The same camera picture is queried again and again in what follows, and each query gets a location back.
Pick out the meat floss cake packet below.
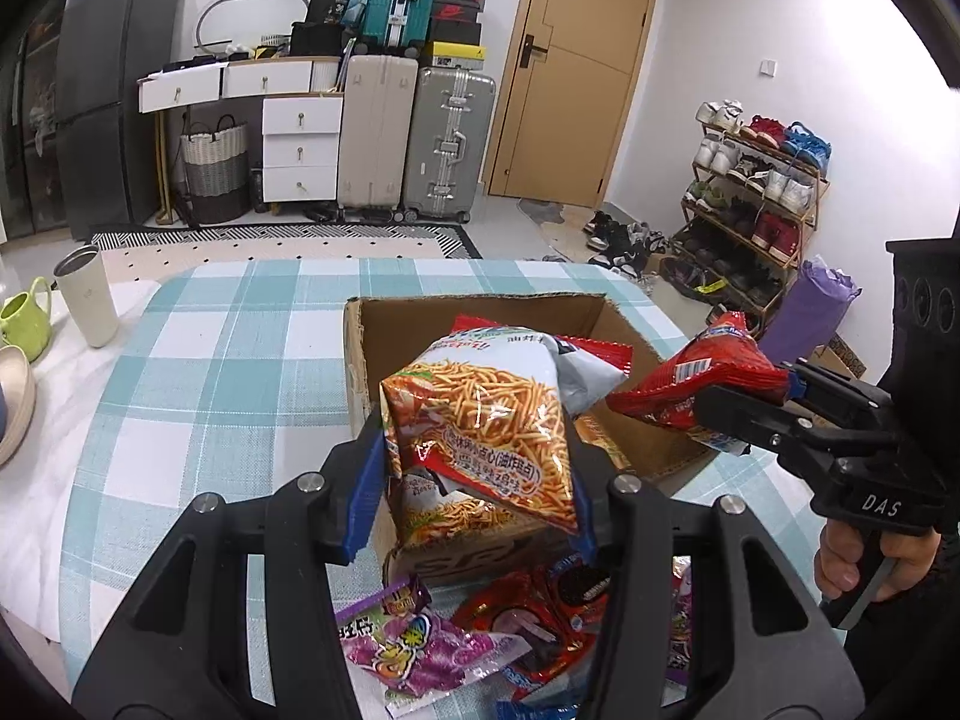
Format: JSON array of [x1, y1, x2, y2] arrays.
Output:
[[574, 415, 631, 470]]

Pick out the red corn snack bag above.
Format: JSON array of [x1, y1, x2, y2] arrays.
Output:
[[605, 310, 789, 431]]

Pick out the orange noodle snack bag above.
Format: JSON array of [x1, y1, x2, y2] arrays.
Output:
[[379, 327, 578, 550]]

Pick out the brown SF cardboard box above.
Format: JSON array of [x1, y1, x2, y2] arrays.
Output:
[[343, 293, 713, 583]]

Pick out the red oreo packet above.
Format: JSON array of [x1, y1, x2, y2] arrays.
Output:
[[452, 554, 612, 700]]

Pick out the purple gummy candy bag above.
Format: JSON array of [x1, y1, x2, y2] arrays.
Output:
[[335, 577, 530, 718]]

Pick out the blue oreo packet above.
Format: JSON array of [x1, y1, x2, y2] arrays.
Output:
[[494, 700, 579, 720]]

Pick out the person's right hand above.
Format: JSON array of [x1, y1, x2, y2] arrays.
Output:
[[814, 520, 942, 601]]

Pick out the purple bag on floor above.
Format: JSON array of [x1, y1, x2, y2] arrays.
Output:
[[758, 255, 862, 366]]

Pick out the teal checkered tablecloth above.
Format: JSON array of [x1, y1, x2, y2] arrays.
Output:
[[58, 257, 827, 720]]

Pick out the shoe rack with shoes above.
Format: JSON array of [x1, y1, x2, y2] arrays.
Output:
[[669, 99, 833, 337]]

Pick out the patterned floor rug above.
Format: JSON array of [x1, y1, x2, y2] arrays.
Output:
[[91, 223, 480, 280]]

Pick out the cream tumbler cup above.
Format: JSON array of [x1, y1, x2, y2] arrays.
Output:
[[53, 245, 119, 348]]

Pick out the woven laundry basket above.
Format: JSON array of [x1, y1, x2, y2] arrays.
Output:
[[179, 114, 251, 226]]

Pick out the beige round plate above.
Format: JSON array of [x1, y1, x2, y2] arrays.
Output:
[[0, 344, 36, 465]]

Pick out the silver suitcase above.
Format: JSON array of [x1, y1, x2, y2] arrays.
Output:
[[402, 67, 496, 223]]

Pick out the green ceramic watering jug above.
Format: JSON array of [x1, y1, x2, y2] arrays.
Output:
[[0, 277, 52, 362]]

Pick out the beige suitcase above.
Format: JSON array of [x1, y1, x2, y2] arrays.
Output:
[[337, 55, 418, 211]]

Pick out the white drawer desk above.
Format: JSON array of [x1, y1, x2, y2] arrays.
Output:
[[139, 57, 343, 205]]

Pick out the wooden door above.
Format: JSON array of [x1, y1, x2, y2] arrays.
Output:
[[483, 0, 656, 210]]

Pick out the stacked shoe boxes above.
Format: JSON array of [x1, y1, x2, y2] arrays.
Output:
[[420, 0, 487, 71]]

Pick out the black refrigerator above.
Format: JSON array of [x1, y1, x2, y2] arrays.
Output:
[[55, 0, 179, 241]]

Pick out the dark glass cabinet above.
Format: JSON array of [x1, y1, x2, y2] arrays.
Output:
[[2, 20, 67, 239]]

